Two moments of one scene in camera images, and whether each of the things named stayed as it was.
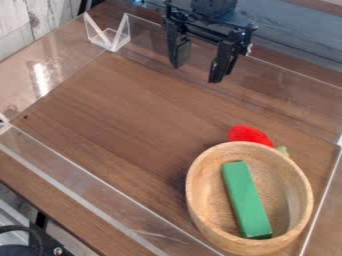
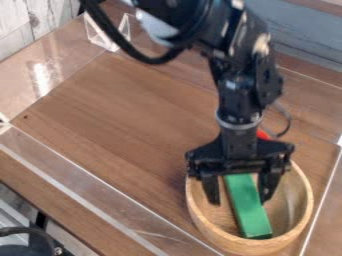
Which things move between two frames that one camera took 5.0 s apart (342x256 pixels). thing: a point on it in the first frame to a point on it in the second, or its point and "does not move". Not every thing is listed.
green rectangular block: x=245 y=200 does not move
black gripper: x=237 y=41 to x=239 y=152
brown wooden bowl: x=284 y=189 does not move
